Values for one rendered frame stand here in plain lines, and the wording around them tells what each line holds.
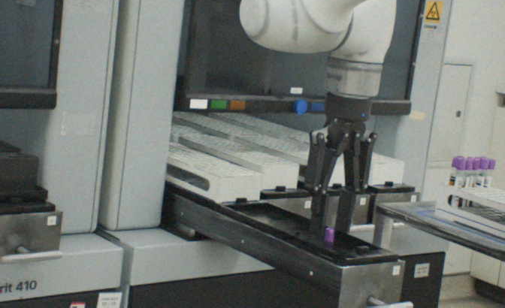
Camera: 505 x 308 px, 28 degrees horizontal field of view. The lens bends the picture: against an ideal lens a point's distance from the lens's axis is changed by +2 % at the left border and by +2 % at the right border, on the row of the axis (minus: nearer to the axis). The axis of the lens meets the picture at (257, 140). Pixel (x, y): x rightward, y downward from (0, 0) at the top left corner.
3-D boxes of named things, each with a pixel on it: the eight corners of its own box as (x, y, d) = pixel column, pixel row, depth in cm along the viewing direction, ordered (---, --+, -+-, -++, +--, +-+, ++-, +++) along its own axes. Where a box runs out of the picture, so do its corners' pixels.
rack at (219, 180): (130, 173, 202) (133, 143, 201) (171, 171, 208) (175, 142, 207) (216, 209, 179) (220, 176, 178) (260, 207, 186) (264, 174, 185)
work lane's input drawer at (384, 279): (109, 201, 205) (113, 158, 203) (166, 198, 213) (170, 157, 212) (357, 323, 149) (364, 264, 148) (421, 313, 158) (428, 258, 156)
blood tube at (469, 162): (459, 218, 189) (469, 160, 186) (452, 215, 190) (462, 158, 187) (465, 217, 189) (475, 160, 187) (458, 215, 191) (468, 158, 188)
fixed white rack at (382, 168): (281, 161, 236) (284, 135, 235) (312, 160, 243) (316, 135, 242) (369, 191, 214) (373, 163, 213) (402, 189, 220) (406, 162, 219)
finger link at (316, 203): (325, 183, 164) (312, 184, 162) (321, 213, 165) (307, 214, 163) (319, 181, 165) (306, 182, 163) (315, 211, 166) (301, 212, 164)
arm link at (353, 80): (316, 54, 164) (310, 90, 165) (354, 63, 157) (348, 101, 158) (355, 57, 169) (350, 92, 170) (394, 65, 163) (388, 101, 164)
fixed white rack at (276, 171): (173, 164, 217) (176, 135, 216) (211, 162, 223) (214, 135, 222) (258, 197, 194) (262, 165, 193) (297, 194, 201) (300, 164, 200)
